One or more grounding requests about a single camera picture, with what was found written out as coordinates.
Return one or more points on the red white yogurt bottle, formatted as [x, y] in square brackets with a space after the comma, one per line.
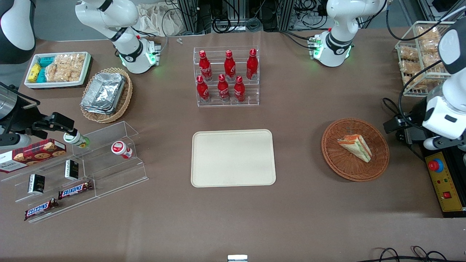
[120, 148]

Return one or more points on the brown wicker basket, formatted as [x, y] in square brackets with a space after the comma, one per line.
[338, 160]

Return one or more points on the triangular sandwich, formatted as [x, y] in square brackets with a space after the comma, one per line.
[356, 145]

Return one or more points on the aluminium profile frame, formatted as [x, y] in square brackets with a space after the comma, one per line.
[189, 16]
[285, 14]

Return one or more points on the yellow emergency stop control box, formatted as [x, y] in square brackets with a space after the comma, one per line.
[449, 182]

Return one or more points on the clear acrylic step display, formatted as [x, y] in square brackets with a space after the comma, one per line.
[109, 174]
[22, 189]

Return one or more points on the clear bag of crackers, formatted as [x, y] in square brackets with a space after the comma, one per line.
[430, 52]
[429, 34]
[408, 67]
[409, 54]
[413, 82]

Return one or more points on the beige cloth bag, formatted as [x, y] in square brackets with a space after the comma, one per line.
[158, 20]

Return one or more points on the yellow snack packet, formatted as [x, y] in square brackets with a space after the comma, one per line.
[34, 72]

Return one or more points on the green white drink bottle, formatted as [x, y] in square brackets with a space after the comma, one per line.
[74, 139]

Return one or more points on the teal snack packet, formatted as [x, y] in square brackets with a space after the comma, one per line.
[46, 61]
[41, 75]

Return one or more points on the snickers chocolate bar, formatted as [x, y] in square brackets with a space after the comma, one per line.
[39, 209]
[74, 190]

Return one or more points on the light oval wicker basket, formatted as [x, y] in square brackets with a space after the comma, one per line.
[125, 98]

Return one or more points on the red cola bottle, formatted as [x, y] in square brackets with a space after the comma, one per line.
[223, 89]
[205, 67]
[229, 67]
[239, 91]
[202, 91]
[252, 65]

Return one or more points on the stack of foil trays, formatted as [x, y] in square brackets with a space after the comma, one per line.
[103, 92]

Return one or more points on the beige plastic tray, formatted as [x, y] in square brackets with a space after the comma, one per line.
[233, 158]

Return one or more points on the small black box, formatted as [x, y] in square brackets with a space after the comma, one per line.
[71, 170]
[36, 183]

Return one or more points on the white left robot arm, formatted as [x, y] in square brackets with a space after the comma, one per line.
[335, 51]

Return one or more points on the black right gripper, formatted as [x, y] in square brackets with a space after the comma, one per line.
[21, 117]

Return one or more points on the clear acrylic bottle rack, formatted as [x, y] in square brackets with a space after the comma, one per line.
[251, 91]

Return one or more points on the clear rice cracker bag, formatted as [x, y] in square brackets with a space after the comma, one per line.
[65, 67]

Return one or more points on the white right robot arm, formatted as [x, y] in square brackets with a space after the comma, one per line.
[131, 54]

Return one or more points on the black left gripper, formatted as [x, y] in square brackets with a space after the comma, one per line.
[416, 117]

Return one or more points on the silver metal bracket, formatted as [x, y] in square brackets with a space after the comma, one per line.
[237, 258]

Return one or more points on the red tartan cookie box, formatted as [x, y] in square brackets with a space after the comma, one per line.
[32, 154]

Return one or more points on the white rectangular snack bin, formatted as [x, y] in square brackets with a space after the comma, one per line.
[58, 84]

